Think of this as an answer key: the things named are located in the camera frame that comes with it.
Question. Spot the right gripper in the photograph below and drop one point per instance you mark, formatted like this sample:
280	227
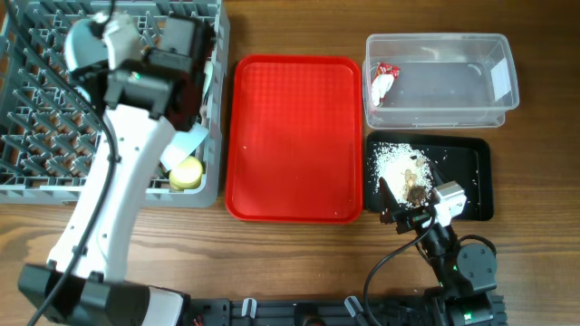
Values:
390	211

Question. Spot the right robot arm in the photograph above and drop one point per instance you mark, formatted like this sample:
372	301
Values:
465	267

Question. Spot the black waste tray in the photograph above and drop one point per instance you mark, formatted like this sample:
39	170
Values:
464	160

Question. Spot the large light blue plate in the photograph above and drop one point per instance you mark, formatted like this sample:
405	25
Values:
95	46

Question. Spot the red snack wrapper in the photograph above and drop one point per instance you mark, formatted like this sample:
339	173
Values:
384	77

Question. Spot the small light blue saucer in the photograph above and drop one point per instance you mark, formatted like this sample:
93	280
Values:
183	144

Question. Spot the red plastic tray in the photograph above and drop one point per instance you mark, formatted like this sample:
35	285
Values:
296	140

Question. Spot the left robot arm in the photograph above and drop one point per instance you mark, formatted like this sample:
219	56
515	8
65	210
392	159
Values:
145	99

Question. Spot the white plastic spoon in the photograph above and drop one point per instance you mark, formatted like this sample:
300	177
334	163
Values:
209	72

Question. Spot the rice and food leftovers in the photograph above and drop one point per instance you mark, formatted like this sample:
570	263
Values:
407	173

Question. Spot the yellow cup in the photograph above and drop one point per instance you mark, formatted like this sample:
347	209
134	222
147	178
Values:
187	174

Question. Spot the grey dishwasher rack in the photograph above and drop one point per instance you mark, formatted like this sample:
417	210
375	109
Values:
48	139

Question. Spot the clear plastic bin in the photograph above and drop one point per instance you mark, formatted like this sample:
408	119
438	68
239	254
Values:
447	81

